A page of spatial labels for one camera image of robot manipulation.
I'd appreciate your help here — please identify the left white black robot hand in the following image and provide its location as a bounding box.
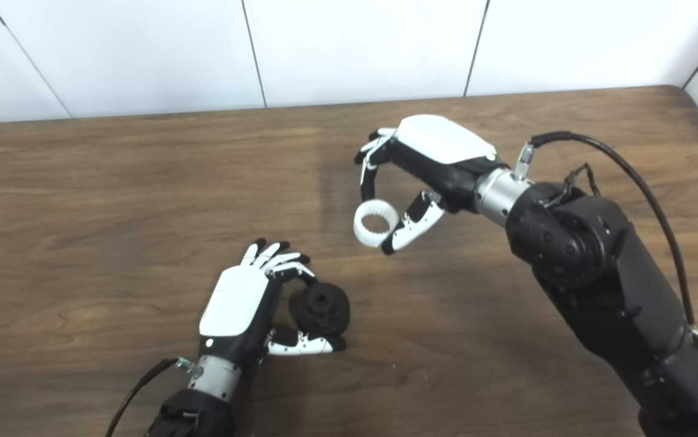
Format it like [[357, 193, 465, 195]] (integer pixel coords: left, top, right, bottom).
[[198, 238, 347, 368]]

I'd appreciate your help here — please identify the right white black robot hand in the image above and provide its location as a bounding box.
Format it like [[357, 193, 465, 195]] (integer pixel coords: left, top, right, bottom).
[[354, 115, 510, 256]]

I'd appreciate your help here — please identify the round black plastic part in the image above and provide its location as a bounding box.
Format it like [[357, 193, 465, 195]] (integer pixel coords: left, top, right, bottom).
[[289, 283, 351, 337]]

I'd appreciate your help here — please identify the white plastic ring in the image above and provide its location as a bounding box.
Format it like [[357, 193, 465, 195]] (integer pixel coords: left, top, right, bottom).
[[353, 200, 399, 248]]

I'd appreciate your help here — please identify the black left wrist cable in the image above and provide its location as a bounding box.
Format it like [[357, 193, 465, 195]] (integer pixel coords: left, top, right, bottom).
[[105, 358, 195, 437]]

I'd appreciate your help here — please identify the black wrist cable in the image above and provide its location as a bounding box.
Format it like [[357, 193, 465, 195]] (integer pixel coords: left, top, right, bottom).
[[516, 131, 698, 360], [105, 358, 195, 437]]

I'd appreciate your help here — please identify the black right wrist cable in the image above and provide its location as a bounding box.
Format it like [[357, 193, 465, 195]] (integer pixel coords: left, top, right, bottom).
[[516, 131, 698, 360]]

